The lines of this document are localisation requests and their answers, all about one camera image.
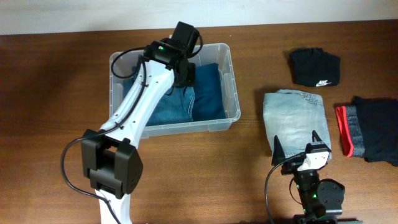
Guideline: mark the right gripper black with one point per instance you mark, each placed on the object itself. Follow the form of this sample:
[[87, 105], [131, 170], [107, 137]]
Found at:
[[278, 155]]

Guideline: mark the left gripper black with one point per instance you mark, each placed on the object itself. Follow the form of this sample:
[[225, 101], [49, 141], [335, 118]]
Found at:
[[185, 74]]

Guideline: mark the light grey jeans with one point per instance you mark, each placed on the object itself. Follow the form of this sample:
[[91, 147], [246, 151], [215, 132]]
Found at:
[[292, 116]]

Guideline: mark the blue denim jeans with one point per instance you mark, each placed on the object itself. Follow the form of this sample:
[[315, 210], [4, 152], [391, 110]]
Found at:
[[174, 107]]

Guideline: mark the dark teal shirt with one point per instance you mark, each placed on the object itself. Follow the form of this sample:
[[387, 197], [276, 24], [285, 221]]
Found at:
[[208, 104]]

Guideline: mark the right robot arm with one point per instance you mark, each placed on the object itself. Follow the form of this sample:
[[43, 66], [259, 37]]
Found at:
[[321, 200]]

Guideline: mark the clear plastic storage container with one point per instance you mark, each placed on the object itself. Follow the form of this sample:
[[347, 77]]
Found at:
[[210, 53]]

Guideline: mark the black shorts red grey waistband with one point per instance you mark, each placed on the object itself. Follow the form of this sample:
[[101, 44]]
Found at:
[[368, 129]]

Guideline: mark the black Nike folded garment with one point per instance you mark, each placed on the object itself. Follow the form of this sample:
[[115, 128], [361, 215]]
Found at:
[[314, 67]]

